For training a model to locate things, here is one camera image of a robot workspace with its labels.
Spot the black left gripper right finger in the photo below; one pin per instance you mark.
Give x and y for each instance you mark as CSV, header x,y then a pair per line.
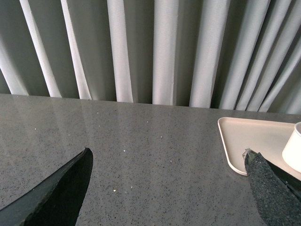
x,y
277,193

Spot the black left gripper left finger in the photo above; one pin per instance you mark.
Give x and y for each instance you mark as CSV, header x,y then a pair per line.
x,y
57,200

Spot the white smiley mug black handle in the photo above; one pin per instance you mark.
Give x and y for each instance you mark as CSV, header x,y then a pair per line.
x,y
292,150

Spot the beige rectangular plastic tray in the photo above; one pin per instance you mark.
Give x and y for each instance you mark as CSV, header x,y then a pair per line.
x,y
267,137

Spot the white pleated curtain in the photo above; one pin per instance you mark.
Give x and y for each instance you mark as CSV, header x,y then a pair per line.
x,y
227,54

